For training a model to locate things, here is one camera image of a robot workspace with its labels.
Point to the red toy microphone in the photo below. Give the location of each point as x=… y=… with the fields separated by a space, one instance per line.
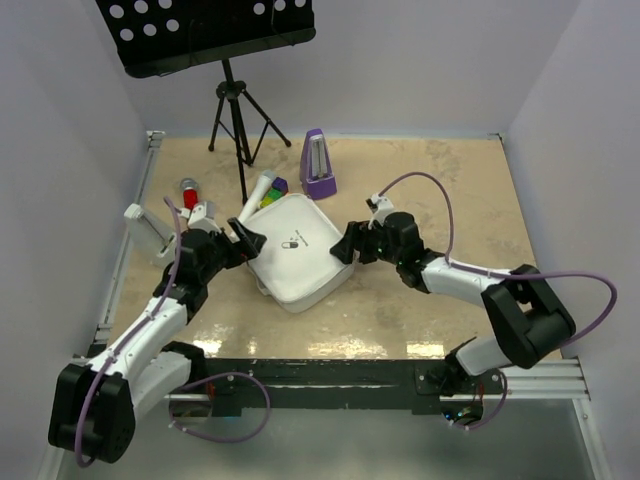
x=190 y=193

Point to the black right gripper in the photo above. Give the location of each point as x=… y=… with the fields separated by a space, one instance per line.
x=356 y=238

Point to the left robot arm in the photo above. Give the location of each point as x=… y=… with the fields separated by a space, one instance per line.
x=97 y=405

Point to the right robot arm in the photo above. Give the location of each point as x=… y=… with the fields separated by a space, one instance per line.
x=527 y=318

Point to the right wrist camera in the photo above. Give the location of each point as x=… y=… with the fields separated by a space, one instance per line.
x=380 y=207

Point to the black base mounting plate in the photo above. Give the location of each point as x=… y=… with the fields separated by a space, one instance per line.
x=411 y=385

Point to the purple metronome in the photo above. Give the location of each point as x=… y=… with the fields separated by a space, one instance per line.
x=316 y=175

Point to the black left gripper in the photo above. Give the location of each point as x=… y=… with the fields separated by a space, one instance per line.
x=246 y=248

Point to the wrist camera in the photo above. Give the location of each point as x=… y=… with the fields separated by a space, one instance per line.
x=201 y=216
x=380 y=207

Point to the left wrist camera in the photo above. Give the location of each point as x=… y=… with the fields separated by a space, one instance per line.
x=201 y=216

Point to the colourful toy block train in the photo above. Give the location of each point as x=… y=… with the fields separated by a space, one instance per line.
x=278 y=189

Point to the black music stand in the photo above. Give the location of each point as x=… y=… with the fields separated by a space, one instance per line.
x=160 y=38

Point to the white toy microphone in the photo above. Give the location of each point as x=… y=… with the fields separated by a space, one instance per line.
x=263 y=185

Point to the grey medicine case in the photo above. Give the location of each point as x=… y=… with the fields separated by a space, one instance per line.
x=295 y=266

